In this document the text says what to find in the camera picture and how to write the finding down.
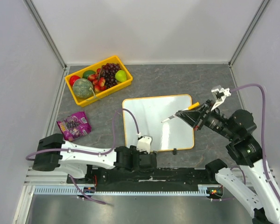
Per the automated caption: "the red apple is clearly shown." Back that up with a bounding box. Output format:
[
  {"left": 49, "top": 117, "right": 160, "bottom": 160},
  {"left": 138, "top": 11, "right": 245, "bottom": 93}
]
[{"left": 69, "top": 75, "right": 80, "bottom": 86}]

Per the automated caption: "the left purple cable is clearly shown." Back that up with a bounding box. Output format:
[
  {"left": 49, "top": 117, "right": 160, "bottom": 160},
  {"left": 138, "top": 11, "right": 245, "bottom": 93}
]
[{"left": 25, "top": 109, "right": 140, "bottom": 206}]

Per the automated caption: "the whiteboard with yellow frame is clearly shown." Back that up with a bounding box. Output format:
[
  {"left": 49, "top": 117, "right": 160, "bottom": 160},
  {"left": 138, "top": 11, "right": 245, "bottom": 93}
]
[{"left": 122, "top": 94, "right": 195, "bottom": 151}]

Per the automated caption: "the red cherries cluster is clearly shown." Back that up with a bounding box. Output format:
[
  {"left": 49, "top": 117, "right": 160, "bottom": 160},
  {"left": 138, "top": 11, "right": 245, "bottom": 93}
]
[{"left": 87, "top": 68, "right": 106, "bottom": 92}]

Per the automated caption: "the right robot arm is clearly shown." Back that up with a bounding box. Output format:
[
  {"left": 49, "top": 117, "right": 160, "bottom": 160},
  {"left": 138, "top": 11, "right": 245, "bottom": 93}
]
[{"left": 175, "top": 100, "right": 280, "bottom": 224}]

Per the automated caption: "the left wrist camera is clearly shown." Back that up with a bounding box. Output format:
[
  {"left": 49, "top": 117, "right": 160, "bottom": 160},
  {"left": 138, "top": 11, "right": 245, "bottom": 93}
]
[{"left": 136, "top": 135, "right": 153, "bottom": 154}]

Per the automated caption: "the white marker with yellow cap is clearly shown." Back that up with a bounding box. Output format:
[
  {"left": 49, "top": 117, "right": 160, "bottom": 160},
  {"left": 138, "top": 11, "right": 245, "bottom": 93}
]
[{"left": 161, "top": 102, "right": 200, "bottom": 123}]

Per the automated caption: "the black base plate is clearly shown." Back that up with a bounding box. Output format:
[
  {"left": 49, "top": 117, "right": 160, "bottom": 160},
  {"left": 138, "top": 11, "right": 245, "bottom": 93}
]
[{"left": 75, "top": 167, "right": 218, "bottom": 192}]

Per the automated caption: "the green pear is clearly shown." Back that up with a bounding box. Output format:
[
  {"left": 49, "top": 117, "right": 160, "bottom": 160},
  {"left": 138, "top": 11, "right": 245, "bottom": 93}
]
[{"left": 115, "top": 70, "right": 127, "bottom": 83}]

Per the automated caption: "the green melon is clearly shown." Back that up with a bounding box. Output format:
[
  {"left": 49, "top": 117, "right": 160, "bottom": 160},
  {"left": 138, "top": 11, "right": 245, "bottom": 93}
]
[{"left": 72, "top": 78, "right": 93, "bottom": 99}]

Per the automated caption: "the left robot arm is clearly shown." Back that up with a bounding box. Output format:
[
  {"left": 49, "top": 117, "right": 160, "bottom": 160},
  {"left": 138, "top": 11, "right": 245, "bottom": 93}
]
[{"left": 26, "top": 133, "right": 157, "bottom": 183}]

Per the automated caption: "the cable duct rail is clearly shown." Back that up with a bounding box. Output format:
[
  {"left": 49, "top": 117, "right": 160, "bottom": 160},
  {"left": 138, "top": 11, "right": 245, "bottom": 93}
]
[{"left": 34, "top": 184, "right": 210, "bottom": 196}]

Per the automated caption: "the green lime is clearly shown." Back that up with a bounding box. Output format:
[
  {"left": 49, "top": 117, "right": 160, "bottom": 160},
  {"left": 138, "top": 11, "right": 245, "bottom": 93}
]
[{"left": 82, "top": 70, "right": 96, "bottom": 79}]

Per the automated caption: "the purple snack bag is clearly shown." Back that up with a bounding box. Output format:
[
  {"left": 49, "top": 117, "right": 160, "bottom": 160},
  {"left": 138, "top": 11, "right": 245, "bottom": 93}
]
[{"left": 56, "top": 111, "right": 92, "bottom": 142}]

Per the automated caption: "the purple grape bunch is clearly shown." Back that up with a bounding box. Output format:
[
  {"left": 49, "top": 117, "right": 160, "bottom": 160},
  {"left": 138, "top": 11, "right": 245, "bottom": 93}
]
[{"left": 100, "top": 63, "right": 121, "bottom": 89}]

